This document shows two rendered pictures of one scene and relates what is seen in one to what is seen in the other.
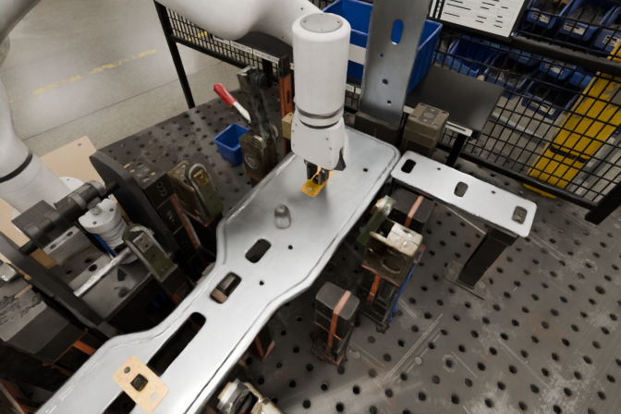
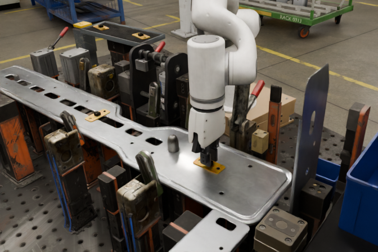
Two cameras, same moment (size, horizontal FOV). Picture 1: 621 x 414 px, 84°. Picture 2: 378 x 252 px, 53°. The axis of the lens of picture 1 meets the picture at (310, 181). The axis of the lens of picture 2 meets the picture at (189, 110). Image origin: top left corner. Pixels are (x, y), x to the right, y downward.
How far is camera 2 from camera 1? 99 cm
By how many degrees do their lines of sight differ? 73
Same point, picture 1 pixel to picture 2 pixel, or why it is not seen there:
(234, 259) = (150, 133)
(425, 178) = (207, 234)
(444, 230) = not seen: outside the picture
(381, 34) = (318, 121)
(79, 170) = (264, 104)
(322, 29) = (196, 39)
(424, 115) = (279, 220)
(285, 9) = (234, 35)
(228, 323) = (112, 134)
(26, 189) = not seen: hidden behind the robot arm
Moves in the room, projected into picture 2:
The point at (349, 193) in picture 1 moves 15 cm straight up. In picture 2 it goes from (194, 181) to (192, 130)
